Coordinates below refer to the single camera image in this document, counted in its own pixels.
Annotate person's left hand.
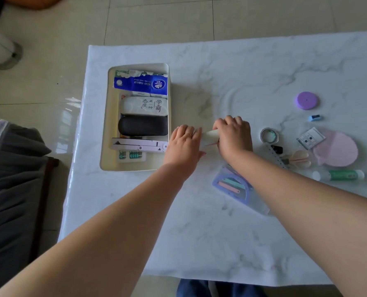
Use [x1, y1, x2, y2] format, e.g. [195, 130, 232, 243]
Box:
[163, 125, 207, 180]

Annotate person's right hand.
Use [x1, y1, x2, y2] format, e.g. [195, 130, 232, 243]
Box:
[213, 115, 254, 163]

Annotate pink bunny pouch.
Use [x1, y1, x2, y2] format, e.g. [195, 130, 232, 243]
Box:
[199, 129, 220, 149]

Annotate pale green tape roll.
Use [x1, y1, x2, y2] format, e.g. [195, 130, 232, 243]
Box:
[260, 127, 279, 144]

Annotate white folding phone stand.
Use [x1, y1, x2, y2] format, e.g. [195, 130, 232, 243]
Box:
[111, 137, 169, 153]

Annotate black glasses case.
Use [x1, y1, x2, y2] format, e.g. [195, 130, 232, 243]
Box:
[118, 115, 169, 137]

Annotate clear purple pencil case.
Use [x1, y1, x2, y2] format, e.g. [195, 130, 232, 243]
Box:
[212, 163, 272, 216]

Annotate white abacus colourful beads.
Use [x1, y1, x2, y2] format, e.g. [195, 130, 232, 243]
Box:
[115, 150, 147, 164]

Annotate white printed glasses case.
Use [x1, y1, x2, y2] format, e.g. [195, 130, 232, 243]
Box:
[119, 95, 169, 117]

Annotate pink scissors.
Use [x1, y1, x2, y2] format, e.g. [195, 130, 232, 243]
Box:
[281, 150, 313, 169]

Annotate white card black squares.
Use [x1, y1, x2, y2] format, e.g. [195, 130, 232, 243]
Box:
[296, 127, 326, 151]

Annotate blue tissue pack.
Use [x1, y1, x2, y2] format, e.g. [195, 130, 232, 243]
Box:
[113, 69, 169, 98]

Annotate cream plastic tray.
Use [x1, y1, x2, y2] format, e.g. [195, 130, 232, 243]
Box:
[99, 62, 172, 172]

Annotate purple round disc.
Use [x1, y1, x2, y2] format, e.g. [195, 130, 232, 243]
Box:
[294, 91, 320, 111]

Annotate pink round pad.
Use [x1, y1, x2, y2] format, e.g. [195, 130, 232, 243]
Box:
[313, 130, 360, 167]

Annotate green white glue stick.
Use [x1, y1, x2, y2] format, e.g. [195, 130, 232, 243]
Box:
[312, 169, 366, 182]

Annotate person's left forearm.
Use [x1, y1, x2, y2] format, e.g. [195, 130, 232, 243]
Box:
[0, 163, 200, 297]

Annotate person's right forearm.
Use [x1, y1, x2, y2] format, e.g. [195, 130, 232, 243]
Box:
[225, 150, 367, 297]

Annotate person's dark blue trousers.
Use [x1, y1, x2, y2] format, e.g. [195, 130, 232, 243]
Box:
[176, 278, 268, 297]

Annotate white marble table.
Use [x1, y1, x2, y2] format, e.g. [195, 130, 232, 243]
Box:
[58, 31, 367, 287]

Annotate dark grey pleated fabric seat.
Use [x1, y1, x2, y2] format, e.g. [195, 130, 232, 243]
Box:
[0, 122, 60, 297]

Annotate white cylinder grey base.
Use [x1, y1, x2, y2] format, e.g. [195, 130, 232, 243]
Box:
[0, 20, 24, 71]

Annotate orange leather pouf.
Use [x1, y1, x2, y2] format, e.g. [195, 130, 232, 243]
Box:
[1, 0, 64, 10]

